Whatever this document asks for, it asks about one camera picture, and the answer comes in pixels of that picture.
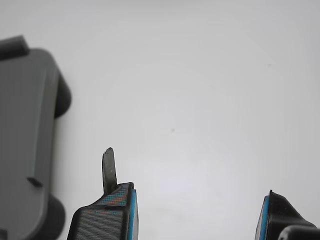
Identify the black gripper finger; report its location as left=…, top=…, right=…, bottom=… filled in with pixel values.
left=254, top=189, right=318, bottom=240
left=66, top=147, right=139, bottom=240

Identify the gray box with tabs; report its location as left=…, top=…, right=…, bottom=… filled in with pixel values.
left=0, top=35, right=73, bottom=240

